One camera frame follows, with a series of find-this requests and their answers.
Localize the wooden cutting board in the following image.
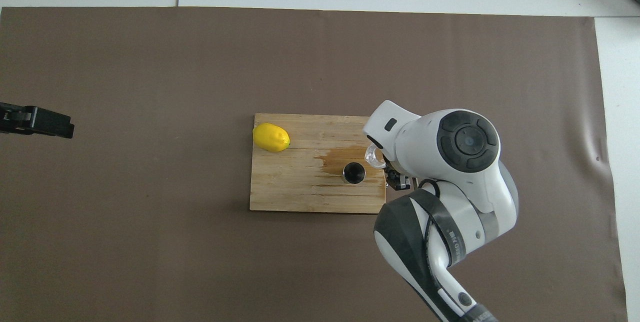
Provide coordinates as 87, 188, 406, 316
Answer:
249, 113, 388, 214

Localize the brown paper table mat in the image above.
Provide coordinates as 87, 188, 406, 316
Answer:
0, 6, 628, 322

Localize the steel double jigger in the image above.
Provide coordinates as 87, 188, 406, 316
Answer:
342, 161, 367, 185

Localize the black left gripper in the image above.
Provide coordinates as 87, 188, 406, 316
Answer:
0, 102, 75, 139

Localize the small clear glass cup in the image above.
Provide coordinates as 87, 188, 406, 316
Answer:
364, 143, 388, 170

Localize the yellow lemon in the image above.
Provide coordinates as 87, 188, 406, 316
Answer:
252, 123, 291, 153

